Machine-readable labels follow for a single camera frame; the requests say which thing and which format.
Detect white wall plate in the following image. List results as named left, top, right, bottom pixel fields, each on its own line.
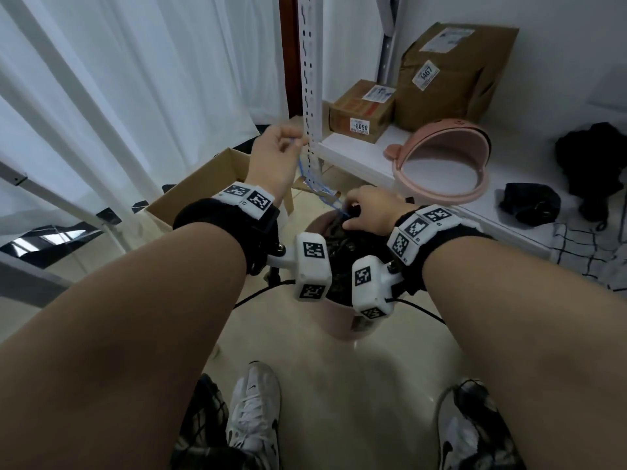
left=587, top=63, right=627, bottom=113

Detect white sheer curtain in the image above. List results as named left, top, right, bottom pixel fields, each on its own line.
left=0, top=0, right=290, bottom=226

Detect black glossy board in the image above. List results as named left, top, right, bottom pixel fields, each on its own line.
left=0, top=222, right=106, bottom=270

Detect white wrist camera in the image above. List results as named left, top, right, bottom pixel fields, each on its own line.
left=351, top=255, right=405, bottom=320
left=266, top=232, right=334, bottom=302

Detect person's left forearm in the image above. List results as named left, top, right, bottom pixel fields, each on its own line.
left=0, top=222, right=246, bottom=470

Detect black white marker wristband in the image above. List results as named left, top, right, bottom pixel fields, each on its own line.
left=172, top=181, right=281, bottom=275
left=385, top=204, right=493, bottom=294

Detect white metal frame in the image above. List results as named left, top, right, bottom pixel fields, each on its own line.
left=0, top=0, right=148, bottom=309

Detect black drawstring trash bag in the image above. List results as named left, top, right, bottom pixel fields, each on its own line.
left=289, top=136, right=393, bottom=307

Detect white metal shelf rack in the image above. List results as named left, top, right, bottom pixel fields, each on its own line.
left=296, top=0, right=627, bottom=262

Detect pink bin lid ring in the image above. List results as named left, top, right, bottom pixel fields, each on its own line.
left=383, top=117, right=492, bottom=206

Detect pink trash bin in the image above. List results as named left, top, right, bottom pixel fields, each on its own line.
left=306, top=210, right=393, bottom=342

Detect person's left hand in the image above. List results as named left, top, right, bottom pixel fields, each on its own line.
left=244, top=124, right=310, bottom=206

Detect person's right hand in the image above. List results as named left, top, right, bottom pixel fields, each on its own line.
left=341, top=185, right=417, bottom=236

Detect open cardboard box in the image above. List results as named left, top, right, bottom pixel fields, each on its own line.
left=145, top=147, right=295, bottom=230

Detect black camera cable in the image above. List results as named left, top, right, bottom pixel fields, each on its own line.
left=384, top=298, right=447, bottom=324
left=233, top=278, right=297, bottom=309

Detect black white plaid trousers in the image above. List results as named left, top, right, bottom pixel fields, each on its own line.
left=169, top=374, right=528, bottom=470

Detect large brown cardboard box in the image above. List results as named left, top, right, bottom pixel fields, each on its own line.
left=394, top=22, right=520, bottom=133

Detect white sneaker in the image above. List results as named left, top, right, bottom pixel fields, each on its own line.
left=225, top=360, right=283, bottom=470
left=436, top=379, right=515, bottom=470

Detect person's right forearm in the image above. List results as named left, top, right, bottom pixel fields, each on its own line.
left=422, top=235, right=627, bottom=470

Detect glossy black trash bag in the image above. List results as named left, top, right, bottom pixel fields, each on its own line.
left=498, top=182, right=562, bottom=227

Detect flat cardboard piece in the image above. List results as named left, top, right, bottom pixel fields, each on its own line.
left=293, top=170, right=363, bottom=199

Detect small brown cardboard box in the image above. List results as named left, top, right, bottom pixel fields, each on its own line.
left=328, top=79, right=396, bottom=144

